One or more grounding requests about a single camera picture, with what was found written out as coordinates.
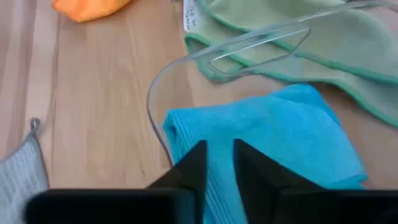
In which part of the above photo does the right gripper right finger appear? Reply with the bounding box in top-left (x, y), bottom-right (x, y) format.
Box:
top-left (233, 139), bottom-right (324, 191)

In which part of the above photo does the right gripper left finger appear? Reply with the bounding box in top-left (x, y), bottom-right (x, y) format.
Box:
top-left (146, 139), bottom-right (208, 190)

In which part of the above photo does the orange microfiber towel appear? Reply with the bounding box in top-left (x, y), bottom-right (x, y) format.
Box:
top-left (51, 0), bottom-right (131, 23)

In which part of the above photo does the clear plastic bin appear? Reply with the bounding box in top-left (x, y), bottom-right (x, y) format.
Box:
top-left (146, 0), bottom-right (398, 169)

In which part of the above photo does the pale green towel, green hem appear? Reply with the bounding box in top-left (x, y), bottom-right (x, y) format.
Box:
top-left (183, 0), bottom-right (398, 129)

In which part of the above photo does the grey microfiber towel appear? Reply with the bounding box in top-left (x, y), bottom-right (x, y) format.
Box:
top-left (0, 118), bottom-right (50, 224)

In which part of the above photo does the blue microfiber towel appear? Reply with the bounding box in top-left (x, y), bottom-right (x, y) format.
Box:
top-left (162, 83), bottom-right (369, 224)

